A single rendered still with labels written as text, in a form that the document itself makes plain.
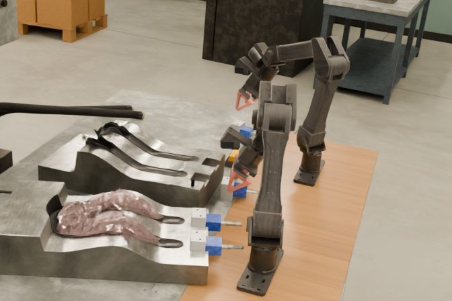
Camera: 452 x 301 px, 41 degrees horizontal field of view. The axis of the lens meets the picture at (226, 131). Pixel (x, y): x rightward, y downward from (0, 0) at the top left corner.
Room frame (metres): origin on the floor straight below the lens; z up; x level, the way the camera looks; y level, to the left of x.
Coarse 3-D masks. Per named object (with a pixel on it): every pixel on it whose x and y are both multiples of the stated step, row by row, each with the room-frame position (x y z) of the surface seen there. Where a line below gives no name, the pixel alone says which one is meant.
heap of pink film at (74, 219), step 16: (112, 192) 1.35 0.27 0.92; (128, 192) 1.38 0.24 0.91; (64, 208) 1.31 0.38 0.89; (80, 208) 1.31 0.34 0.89; (96, 208) 1.32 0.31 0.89; (112, 208) 1.32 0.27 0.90; (128, 208) 1.32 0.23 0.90; (144, 208) 1.33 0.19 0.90; (64, 224) 1.24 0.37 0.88; (80, 224) 1.24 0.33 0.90; (96, 224) 1.23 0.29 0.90; (112, 224) 1.22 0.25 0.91; (128, 224) 1.23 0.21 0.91; (144, 240) 1.22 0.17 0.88
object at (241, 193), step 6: (222, 180) 1.61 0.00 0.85; (228, 180) 1.61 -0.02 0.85; (234, 180) 1.61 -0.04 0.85; (222, 186) 1.59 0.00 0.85; (234, 186) 1.60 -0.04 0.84; (246, 186) 1.61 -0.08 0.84; (222, 192) 1.59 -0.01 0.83; (228, 192) 1.58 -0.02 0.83; (234, 192) 1.59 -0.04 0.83; (240, 192) 1.58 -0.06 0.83; (246, 192) 1.59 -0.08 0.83; (252, 192) 1.60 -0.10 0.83; (258, 192) 1.60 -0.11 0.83; (222, 198) 1.58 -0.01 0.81; (228, 198) 1.58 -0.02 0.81
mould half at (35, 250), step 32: (32, 192) 1.34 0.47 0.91; (64, 192) 1.38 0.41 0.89; (0, 224) 1.18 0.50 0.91; (32, 224) 1.19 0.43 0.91; (160, 224) 1.32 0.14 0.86; (0, 256) 1.14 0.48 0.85; (32, 256) 1.15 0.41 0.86; (64, 256) 1.15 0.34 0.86; (96, 256) 1.16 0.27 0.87; (128, 256) 1.16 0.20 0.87; (160, 256) 1.19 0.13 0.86; (192, 256) 1.21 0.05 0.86
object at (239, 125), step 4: (236, 120) 2.09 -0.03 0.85; (232, 124) 2.06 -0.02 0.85; (236, 124) 2.05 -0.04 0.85; (240, 124) 2.06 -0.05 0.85; (244, 124) 2.08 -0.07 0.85; (236, 128) 2.05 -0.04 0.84; (240, 128) 2.05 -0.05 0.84; (244, 128) 2.05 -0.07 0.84; (248, 128) 2.06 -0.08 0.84; (252, 128) 2.06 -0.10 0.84; (240, 132) 2.04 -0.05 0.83; (244, 132) 2.04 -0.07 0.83; (248, 132) 2.03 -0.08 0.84; (252, 132) 2.04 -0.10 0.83; (248, 136) 2.03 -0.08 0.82
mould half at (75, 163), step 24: (120, 120) 1.80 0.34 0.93; (72, 144) 1.75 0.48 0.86; (120, 144) 1.65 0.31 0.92; (168, 144) 1.76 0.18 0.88; (48, 168) 1.58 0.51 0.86; (72, 168) 1.59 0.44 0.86; (96, 168) 1.54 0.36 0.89; (120, 168) 1.54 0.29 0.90; (168, 168) 1.59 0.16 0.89; (192, 168) 1.60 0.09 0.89; (96, 192) 1.54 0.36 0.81; (144, 192) 1.51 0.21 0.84; (168, 192) 1.49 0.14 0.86; (192, 192) 1.48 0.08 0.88
